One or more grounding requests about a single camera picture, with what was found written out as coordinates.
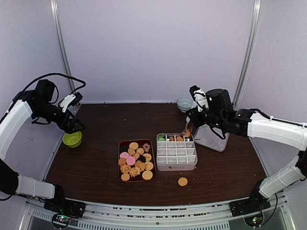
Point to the large round tan cookie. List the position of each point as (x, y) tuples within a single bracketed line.
[(147, 175)]

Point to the swirl butter cookie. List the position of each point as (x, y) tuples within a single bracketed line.
[(125, 168)]

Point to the pale blue ceramic bowl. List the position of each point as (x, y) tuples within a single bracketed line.
[(184, 104)]

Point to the bottom left round cookie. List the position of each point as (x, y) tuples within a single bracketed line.
[(125, 177)]

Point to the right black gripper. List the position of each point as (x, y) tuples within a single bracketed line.
[(196, 121)]

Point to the brown flower cookie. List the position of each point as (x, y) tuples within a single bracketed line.
[(146, 147)]

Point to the leaf shaped tan cookie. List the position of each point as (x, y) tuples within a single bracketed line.
[(187, 133)]

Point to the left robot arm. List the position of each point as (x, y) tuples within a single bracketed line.
[(34, 116)]

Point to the pink round cookie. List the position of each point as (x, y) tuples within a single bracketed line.
[(130, 160), (124, 155)]

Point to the left pink round cookie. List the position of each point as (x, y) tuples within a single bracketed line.
[(124, 155)]

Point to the dark red cookie tray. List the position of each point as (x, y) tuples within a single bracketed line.
[(139, 167)]

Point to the right aluminium frame post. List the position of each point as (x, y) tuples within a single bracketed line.
[(251, 44)]

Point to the white divided cookie tin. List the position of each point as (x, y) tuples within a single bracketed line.
[(176, 155)]

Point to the green plastic bowl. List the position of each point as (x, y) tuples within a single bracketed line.
[(72, 140)]

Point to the black round cookie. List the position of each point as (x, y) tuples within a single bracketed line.
[(142, 158)]

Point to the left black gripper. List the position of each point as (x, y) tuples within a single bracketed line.
[(68, 128)]

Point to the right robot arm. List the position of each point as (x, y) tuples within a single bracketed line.
[(215, 111)]

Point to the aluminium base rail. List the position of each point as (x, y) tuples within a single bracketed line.
[(210, 216)]

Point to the right pink round cookie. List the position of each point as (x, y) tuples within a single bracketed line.
[(130, 160)]

